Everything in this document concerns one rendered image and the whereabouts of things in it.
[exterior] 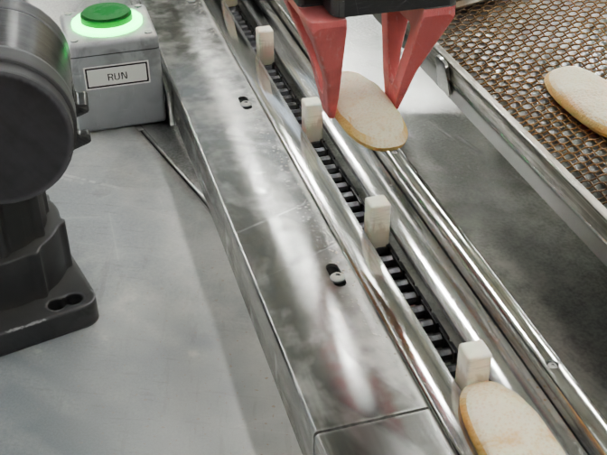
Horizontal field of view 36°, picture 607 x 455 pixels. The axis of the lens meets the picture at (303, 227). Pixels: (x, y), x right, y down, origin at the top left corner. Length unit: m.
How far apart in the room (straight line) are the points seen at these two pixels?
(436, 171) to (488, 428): 0.30
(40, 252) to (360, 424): 0.22
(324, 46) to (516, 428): 0.22
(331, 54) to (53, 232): 0.19
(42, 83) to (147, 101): 0.28
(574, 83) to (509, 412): 0.27
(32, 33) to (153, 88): 0.24
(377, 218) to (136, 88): 0.26
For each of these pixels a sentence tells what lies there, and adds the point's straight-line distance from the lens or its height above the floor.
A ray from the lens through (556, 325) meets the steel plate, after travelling 0.58.
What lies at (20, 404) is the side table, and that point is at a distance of 0.53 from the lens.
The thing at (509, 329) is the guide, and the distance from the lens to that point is 0.51.
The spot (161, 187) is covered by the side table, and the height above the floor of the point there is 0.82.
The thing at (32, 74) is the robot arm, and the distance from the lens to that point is 0.49.
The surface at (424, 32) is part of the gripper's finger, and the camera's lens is 0.53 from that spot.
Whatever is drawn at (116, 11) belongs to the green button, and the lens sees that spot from 0.77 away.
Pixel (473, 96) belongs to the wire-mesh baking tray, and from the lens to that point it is 0.66.
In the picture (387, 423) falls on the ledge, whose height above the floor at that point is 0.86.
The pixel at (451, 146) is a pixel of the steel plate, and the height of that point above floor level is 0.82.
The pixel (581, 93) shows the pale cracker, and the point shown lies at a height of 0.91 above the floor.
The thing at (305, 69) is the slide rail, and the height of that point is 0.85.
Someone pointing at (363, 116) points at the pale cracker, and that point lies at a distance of 0.54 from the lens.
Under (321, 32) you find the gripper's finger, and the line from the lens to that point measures 0.51.
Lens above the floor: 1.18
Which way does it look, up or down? 35 degrees down
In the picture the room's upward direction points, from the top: 1 degrees counter-clockwise
